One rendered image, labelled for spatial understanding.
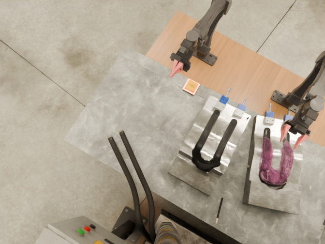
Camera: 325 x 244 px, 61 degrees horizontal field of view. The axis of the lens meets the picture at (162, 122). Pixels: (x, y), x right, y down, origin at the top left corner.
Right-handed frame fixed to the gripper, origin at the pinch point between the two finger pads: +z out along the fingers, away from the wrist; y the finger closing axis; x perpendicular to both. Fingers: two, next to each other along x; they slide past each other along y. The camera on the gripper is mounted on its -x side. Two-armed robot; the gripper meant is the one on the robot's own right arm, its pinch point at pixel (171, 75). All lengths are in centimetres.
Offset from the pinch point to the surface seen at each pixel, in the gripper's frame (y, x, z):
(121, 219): 6, 116, 85
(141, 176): 11, 28, 46
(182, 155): 23.1, 31.8, 24.7
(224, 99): 27.0, 26.0, -12.9
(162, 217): 31, 40, 59
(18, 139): -108, 118, 79
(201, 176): 38, 33, 29
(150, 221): 27, 24, 62
